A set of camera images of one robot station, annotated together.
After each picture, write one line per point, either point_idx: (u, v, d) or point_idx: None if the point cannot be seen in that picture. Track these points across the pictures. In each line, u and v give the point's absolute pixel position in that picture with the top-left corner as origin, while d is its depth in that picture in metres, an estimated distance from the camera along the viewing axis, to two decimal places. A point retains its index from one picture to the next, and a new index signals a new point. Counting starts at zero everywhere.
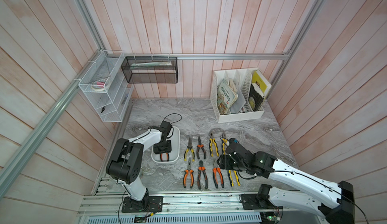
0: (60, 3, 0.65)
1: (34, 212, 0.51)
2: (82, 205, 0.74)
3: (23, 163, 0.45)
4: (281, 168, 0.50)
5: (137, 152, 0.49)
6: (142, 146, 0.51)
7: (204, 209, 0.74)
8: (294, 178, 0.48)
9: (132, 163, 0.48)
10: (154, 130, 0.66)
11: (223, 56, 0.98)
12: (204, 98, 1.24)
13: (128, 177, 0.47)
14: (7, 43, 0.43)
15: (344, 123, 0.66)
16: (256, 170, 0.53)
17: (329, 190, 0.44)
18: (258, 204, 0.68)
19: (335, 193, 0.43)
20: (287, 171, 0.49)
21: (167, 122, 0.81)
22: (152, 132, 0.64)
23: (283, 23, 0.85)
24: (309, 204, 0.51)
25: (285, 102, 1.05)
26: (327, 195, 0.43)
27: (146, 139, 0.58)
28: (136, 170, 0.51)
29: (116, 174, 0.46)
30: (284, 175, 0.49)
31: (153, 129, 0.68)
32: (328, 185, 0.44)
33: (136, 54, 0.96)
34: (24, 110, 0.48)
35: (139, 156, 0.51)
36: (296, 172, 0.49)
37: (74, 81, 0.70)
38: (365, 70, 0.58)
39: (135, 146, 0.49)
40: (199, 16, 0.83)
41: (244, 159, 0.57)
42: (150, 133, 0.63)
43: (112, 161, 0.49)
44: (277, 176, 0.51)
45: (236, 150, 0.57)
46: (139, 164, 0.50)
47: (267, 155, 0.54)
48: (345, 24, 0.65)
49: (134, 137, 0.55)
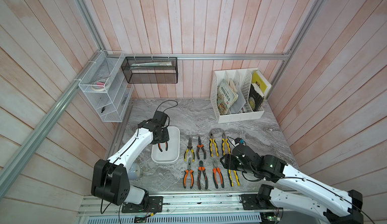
0: (60, 4, 0.63)
1: (33, 212, 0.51)
2: (82, 205, 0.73)
3: (23, 163, 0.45)
4: (292, 174, 0.49)
5: (118, 177, 0.42)
6: (124, 168, 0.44)
7: (204, 209, 0.74)
8: (305, 184, 0.47)
9: (115, 189, 0.42)
10: (142, 133, 0.56)
11: (223, 57, 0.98)
12: (204, 98, 1.24)
13: (115, 200, 0.43)
14: (7, 43, 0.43)
15: (344, 123, 0.66)
16: (264, 174, 0.51)
17: (340, 198, 0.43)
18: (258, 204, 0.68)
19: (346, 202, 0.43)
20: (298, 177, 0.48)
21: (160, 113, 0.68)
22: (139, 139, 0.53)
23: (283, 23, 0.85)
24: (314, 209, 0.52)
25: (285, 102, 1.05)
26: (338, 203, 0.43)
27: (132, 153, 0.49)
28: (124, 192, 0.47)
29: (103, 197, 0.44)
30: (295, 181, 0.48)
31: (142, 130, 0.57)
32: (339, 194, 0.44)
33: (136, 54, 0.96)
34: (24, 110, 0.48)
35: (123, 179, 0.44)
36: (306, 179, 0.48)
37: (74, 81, 0.70)
38: (365, 70, 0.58)
39: (115, 170, 0.42)
40: (199, 16, 0.83)
41: (252, 162, 0.55)
42: (137, 142, 0.52)
43: (95, 185, 0.44)
44: (286, 181, 0.50)
45: (245, 152, 0.55)
46: (126, 183, 0.47)
47: (277, 159, 0.53)
48: (345, 24, 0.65)
49: (116, 157, 0.46)
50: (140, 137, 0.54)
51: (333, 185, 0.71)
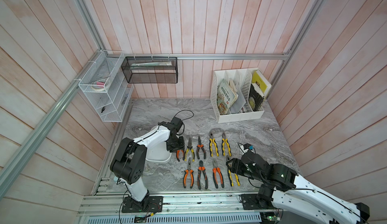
0: (60, 4, 0.63)
1: (34, 212, 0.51)
2: (82, 205, 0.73)
3: (23, 163, 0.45)
4: (303, 185, 0.49)
5: (140, 154, 0.47)
6: (145, 149, 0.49)
7: (204, 209, 0.74)
8: (315, 196, 0.47)
9: (134, 165, 0.47)
10: (162, 129, 0.63)
11: (223, 57, 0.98)
12: (204, 98, 1.24)
13: (129, 178, 0.47)
14: (7, 43, 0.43)
15: (344, 123, 0.66)
16: (275, 184, 0.51)
17: (349, 211, 0.44)
18: (258, 203, 0.68)
19: (356, 216, 0.44)
20: (309, 189, 0.49)
21: (178, 118, 0.77)
22: (159, 132, 0.61)
23: (283, 23, 0.85)
24: (319, 216, 0.53)
25: (285, 102, 1.05)
26: (347, 216, 0.44)
27: (152, 139, 0.56)
28: (138, 172, 0.51)
29: (118, 173, 0.48)
30: (306, 193, 0.48)
31: (162, 127, 0.65)
32: (347, 207, 0.45)
33: (136, 54, 0.96)
34: (24, 109, 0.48)
35: (142, 159, 0.50)
36: (317, 191, 0.48)
37: (74, 81, 0.70)
38: (365, 70, 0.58)
39: (138, 148, 0.48)
40: (199, 16, 0.83)
41: (262, 170, 0.55)
42: (157, 133, 0.60)
43: (116, 160, 0.49)
44: (297, 193, 0.51)
45: (255, 160, 0.54)
46: (142, 165, 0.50)
47: (287, 169, 0.53)
48: (345, 24, 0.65)
49: (139, 138, 0.53)
50: (159, 130, 0.62)
51: (333, 185, 0.71)
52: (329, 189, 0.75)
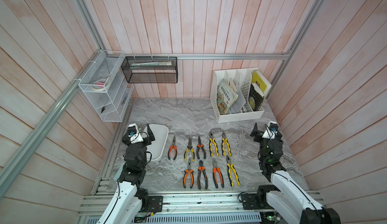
0: (60, 3, 0.65)
1: (34, 212, 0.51)
2: (83, 205, 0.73)
3: (23, 163, 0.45)
4: (282, 173, 0.59)
5: None
6: None
7: (203, 209, 0.74)
8: (285, 181, 0.55)
9: None
10: (125, 189, 0.53)
11: (223, 56, 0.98)
12: (204, 98, 1.24)
13: None
14: (7, 42, 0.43)
15: (344, 123, 0.66)
16: (264, 169, 0.65)
17: (308, 201, 0.46)
18: (257, 203, 0.67)
19: (310, 204, 0.45)
20: (283, 176, 0.57)
21: (129, 160, 0.57)
22: (121, 198, 0.51)
23: (283, 22, 0.85)
24: None
25: (285, 102, 1.05)
26: (302, 202, 0.46)
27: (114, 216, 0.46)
28: None
29: None
30: (280, 177, 0.57)
31: (124, 183, 0.55)
32: (311, 200, 0.46)
33: (136, 54, 0.96)
34: (24, 110, 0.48)
35: None
36: (290, 180, 0.55)
37: (74, 81, 0.70)
38: (365, 70, 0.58)
39: None
40: (198, 15, 0.82)
41: (267, 158, 0.65)
42: (120, 200, 0.50)
43: None
44: (276, 179, 0.59)
45: (276, 151, 0.61)
46: None
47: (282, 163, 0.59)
48: (345, 24, 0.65)
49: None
50: (121, 195, 0.52)
51: (332, 185, 0.72)
52: (329, 189, 0.75)
